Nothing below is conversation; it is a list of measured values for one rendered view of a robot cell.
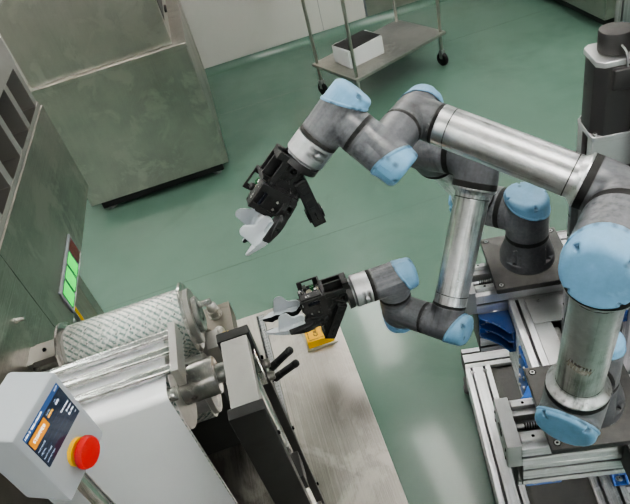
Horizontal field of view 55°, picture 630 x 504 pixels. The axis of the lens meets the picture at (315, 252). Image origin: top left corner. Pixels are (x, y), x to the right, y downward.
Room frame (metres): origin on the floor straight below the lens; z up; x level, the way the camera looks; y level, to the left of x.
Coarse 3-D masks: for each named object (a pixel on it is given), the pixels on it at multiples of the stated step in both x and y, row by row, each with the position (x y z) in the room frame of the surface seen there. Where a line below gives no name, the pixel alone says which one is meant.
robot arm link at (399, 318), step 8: (384, 304) 0.97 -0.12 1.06; (392, 304) 0.96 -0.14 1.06; (400, 304) 0.96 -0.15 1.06; (408, 304) 0.96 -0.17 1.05; (416, 304) 0.95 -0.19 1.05; (384, 312) 0.98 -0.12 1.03; (392, 312) 0.96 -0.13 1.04; (400, 312) 0.95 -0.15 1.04; (408, 312) 0.94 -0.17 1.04; (416, 312) 0.93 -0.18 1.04; (384, 320) 0.98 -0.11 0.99; (392, 320) 0.96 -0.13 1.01; (400, 320) 0.94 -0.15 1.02; (408, 320) 0.93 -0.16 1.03; (416, 320) 0.92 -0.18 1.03; (392, 328) 0.96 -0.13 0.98; (400, 328) 0.96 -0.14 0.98; (408, 328) 0.93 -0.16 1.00; (416, 328) 0.91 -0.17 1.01
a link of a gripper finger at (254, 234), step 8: (264, 216) 0.90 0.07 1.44; (256, 224) 0.89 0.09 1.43; (264, 224) 0.89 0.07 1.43; (272, 224) 0.89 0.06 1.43; (240, 232) 0.89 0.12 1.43; (248, 232) 0.89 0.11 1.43; (256, 232) 0.89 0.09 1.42; (264, 232) 0.89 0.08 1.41; (248, 240) 0.89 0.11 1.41; (256, 240) 0.89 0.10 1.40; (256, 248) 0.89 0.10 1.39
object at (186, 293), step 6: (186, 294) 0.91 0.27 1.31; (192, 294) 0.96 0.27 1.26; (186, 300) 0.90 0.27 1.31; (186, 306) 0.88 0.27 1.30; (186, 312) 0.87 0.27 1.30; (192, 318) 0.87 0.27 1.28; (192, 324) 0.86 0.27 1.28; (192, 330) 0.85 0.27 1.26; (198, 330) 0.86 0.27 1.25; (198, 336) 0.85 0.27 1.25; (204, 336) 0.88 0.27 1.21; (60, 342) 0.88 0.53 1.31; (66, 360) 0.85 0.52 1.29
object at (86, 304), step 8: (80, 280) 1.69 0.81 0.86; (80, 288) 1.65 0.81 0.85; (80, 296) 1.65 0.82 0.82; (88, 296) 1.67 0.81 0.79; (80, 304) 1.65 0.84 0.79; (88, 304) 1.65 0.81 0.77; (96, 304) 1.69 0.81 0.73; (80, 312) 1.65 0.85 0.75; (88, 312) 1.65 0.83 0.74; (96, 312) 1.65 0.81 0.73
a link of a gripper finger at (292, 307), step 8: (280, 296) 1.01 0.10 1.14; (280, 304) 1.01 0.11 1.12; (288, 304) 1.00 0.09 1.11; (296, 304) 1.00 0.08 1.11; (272, 312) 1.01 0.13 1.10; (280, 312) 1.00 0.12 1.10; (288, 312) 0.99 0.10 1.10; (296, 312) 0.99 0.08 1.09; (264, 320) 0.99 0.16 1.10; (272, 320) 0.99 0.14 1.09
